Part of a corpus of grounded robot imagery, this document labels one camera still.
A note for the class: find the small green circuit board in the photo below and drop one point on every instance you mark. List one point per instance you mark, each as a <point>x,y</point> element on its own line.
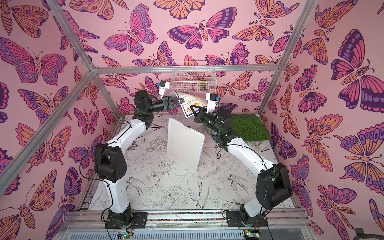
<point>125,236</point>

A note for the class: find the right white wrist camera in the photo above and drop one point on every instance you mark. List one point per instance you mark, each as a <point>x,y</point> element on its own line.
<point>212,101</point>

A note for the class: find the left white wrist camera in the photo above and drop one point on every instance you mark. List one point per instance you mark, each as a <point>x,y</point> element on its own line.
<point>162,87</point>

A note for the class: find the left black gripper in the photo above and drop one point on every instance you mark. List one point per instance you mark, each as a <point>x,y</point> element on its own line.
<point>165,106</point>

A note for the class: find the white cutting board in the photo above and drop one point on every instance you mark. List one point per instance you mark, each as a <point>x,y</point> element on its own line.
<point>185,145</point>

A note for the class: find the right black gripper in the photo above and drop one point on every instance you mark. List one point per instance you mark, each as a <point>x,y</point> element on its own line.
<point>201,114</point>

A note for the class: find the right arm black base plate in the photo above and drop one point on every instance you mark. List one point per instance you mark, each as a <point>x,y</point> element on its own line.
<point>237,219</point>

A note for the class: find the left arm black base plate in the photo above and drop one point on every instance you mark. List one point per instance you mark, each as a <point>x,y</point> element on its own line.
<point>135,220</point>

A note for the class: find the aluminium front rail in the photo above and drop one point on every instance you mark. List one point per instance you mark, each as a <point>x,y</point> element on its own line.
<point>284,224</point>

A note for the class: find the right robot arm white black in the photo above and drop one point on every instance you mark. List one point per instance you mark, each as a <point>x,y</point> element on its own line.
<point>273,184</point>

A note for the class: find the white wire rack basket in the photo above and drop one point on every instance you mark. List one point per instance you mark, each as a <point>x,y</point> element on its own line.
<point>194,77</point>

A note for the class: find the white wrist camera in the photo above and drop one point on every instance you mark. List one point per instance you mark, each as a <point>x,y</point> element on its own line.
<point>162,87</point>
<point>212,101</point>

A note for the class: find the green artificial grass mat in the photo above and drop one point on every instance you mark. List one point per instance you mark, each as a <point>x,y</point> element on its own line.
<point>250,128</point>

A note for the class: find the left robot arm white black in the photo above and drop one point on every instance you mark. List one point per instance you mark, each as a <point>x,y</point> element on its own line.
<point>110,162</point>

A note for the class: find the right small circuit board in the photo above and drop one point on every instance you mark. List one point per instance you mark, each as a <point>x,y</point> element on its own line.
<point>252,234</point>

